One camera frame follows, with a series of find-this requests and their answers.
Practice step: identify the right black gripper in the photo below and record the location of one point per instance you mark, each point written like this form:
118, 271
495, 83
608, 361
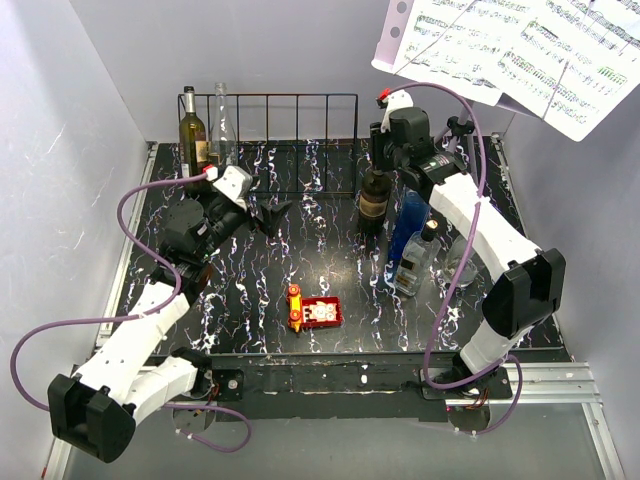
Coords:
377, 139

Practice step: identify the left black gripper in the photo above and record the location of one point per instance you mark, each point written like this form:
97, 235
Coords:
271, 217

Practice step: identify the green wine bottle brown label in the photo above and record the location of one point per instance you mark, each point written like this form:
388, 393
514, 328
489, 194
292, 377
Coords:
373, 201

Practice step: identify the tall blue glass bottle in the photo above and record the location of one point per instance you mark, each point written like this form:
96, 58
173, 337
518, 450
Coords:
411, 217

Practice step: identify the clear tall bottle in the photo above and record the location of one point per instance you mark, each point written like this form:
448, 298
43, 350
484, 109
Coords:
222, 137

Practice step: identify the clear square bottle black cap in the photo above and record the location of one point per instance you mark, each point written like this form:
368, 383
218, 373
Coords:
418, 255

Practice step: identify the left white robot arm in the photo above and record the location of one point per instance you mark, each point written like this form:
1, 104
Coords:
98, 408

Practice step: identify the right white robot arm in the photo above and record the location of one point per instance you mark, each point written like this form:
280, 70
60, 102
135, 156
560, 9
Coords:
527, 281

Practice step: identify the red yellow toy truck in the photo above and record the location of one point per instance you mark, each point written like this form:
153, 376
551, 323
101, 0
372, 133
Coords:
312, 312

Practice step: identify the white sheet music pages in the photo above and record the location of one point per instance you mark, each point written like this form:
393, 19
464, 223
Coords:
574, 62

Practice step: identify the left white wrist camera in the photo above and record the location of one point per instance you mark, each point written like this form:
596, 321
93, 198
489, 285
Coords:
235, 184

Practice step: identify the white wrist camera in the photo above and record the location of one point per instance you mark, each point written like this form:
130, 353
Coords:
235, 184
391, 102

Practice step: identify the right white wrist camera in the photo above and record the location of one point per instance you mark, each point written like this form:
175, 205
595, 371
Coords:
391, 102

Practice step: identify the black wire wine rack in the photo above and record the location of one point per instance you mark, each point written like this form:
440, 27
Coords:
300, 144

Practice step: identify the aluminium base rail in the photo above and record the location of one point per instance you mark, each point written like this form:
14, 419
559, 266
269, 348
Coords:
539, 422

